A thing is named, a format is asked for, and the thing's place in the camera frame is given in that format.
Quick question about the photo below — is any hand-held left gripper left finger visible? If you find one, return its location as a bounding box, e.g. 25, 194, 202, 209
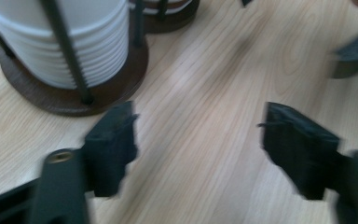
83, 101, 140, 199

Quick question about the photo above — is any dark round wire cup holder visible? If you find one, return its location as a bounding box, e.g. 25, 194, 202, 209
0, 0, 150, 118
130, 0, 201, 35

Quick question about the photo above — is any stack of white paper cups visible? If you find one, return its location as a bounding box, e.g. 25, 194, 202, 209
0, 0, 131, 91

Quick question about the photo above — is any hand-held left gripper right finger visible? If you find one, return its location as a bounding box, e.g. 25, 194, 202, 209
256, 102, 343, 201

